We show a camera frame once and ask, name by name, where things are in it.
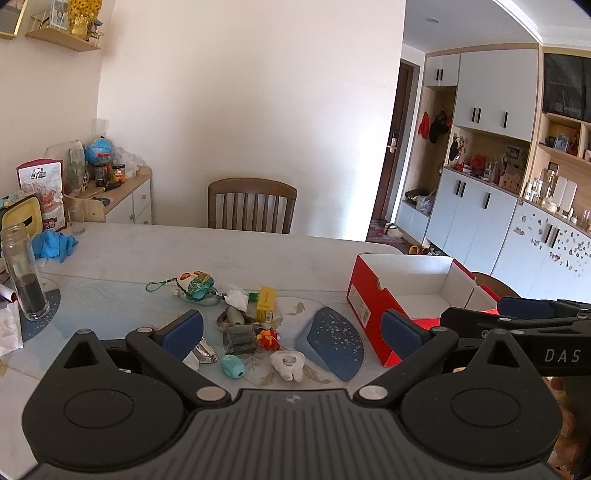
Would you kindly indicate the grey round placemat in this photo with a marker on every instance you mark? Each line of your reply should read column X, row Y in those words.
column 51, row 318

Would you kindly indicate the wooden desktop holder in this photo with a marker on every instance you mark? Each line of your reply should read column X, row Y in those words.
column 90, row 210

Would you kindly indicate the red shoe box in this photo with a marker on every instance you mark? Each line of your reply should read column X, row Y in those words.
column 389, row 295

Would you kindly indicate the white wall cabinet unit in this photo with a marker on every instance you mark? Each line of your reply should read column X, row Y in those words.
column 494, row 87

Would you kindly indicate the grey sneakers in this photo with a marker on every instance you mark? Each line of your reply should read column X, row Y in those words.
column 436, row 252

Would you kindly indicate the patterned door rug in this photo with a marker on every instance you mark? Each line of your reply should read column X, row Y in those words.
column 376, row 235

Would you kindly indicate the wooden wall shelf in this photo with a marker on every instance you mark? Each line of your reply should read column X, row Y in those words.
column 60, row 39

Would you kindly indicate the clear plastic bag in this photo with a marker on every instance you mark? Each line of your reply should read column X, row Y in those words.
column 131, row 161

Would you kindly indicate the wooden slatted chair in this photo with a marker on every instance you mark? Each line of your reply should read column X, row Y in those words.
column 251, row 185

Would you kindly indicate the beige slippers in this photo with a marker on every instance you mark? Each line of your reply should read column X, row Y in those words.
column 391, row 230

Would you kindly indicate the steel wool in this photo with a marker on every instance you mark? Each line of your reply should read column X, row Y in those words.
column 240, row 337

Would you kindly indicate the orange slippers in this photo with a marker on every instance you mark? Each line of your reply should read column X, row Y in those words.
column 415, row 249

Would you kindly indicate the white tooth-shaped toy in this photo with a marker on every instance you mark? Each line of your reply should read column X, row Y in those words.
column 288, row 367

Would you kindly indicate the yellow-lidded box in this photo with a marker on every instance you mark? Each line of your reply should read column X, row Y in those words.
column 18, row 217

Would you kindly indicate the small yellow box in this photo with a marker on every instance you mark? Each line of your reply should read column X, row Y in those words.
column 265, row 304

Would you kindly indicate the small orange toy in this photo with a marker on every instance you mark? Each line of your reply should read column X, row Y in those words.
column 268, row 339

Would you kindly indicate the glass bottle with dark contents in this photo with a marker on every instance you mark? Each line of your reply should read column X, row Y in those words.
column 25, row 277

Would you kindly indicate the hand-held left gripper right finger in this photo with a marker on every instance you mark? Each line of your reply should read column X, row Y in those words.
column 401, row 334

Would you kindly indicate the clear drinking glass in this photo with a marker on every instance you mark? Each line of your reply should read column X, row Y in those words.
column 76, row 221

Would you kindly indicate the round-backed wooden chair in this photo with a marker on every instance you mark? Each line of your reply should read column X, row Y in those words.
column 496, row 281

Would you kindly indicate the small teal toy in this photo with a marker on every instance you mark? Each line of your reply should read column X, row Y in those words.
column 232, row 366

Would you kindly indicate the blue cloth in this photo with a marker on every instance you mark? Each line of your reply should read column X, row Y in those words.
column 51, row 244

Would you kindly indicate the white crumpled tissue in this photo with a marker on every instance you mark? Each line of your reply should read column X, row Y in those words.
column 9, row 330

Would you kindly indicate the yellow flower vase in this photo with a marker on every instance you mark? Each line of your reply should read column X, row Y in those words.
column 85, row 18

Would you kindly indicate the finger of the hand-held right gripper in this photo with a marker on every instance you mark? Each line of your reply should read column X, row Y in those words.
column 466, row 321
column 521, row 306

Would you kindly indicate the black hanging bag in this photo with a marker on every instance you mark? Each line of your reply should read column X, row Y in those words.
column 439, row 129

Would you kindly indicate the white paper packet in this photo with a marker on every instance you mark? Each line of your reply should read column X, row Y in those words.
column 238, row 299

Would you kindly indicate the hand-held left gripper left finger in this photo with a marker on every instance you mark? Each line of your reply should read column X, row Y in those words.
column 182, row 330

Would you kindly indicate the small grey tube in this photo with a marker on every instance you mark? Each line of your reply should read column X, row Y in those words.
column 235, row 316

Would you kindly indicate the silver foil packet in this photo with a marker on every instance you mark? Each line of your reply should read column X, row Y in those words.
column 206, row 353

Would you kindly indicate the red and white snack bag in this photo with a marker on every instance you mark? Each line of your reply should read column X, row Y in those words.
column 46, row 194

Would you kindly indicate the white sideboard cabinet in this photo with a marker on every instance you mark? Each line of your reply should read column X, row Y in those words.
column 131, row 203

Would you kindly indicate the orange-label jar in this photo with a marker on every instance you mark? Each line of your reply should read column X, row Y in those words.
column 118, row 175

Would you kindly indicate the person's right hand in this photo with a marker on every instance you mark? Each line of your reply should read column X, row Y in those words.
column 561, row 387

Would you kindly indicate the blue round toy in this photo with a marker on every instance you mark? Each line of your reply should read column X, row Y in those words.
column 99, row 150

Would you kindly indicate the brown entrance door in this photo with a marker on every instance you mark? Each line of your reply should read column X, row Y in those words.
column 397, row 115

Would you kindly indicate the gold picture frame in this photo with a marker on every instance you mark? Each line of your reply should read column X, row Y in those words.
column 9, row 21

